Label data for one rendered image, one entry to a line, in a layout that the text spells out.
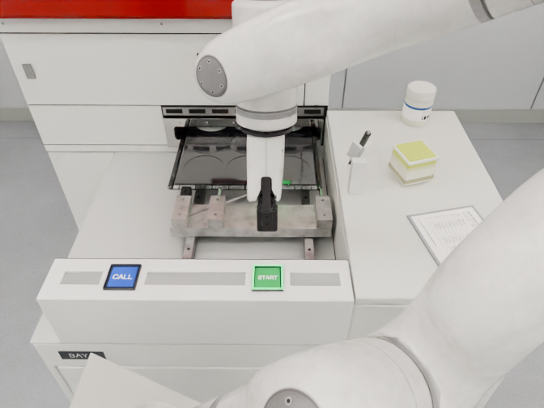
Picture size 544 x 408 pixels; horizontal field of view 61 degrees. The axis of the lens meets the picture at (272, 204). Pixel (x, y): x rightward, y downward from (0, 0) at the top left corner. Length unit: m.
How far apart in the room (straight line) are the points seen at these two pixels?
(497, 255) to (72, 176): 1.33
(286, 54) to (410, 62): 2.49
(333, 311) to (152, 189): 0.64
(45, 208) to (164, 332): 1.82
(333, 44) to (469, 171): 0.71
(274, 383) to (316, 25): 0.34
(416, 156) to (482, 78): 2.16
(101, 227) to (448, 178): 0.82
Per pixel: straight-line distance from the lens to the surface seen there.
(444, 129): 1.27
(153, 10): 1.14
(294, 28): 0.49
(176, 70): 1.25
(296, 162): 1.19
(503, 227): 0.39
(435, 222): 0.98
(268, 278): 0.83
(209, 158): 1.21
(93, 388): 0.73
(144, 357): 1.00
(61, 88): 1.37
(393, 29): 0.50
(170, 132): 1.33
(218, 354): 0.96
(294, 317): 0.85
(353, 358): 0.41
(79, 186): 1.56
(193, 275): 0.86
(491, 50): 3.09
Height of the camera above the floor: 1.61
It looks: 42 degrees down
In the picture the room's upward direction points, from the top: straight up
